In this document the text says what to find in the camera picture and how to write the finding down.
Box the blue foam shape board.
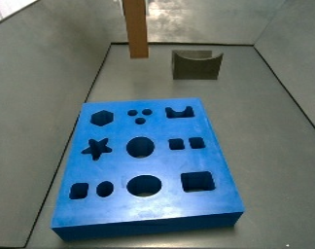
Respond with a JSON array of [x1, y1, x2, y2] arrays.
[[51, 98, 245, 241]]

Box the brown arch bar object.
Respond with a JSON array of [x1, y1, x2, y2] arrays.
[[122, 0, 149, 58]]

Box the black curved fixture stand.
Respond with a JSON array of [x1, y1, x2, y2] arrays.
[[171, 50, 223, 80]]

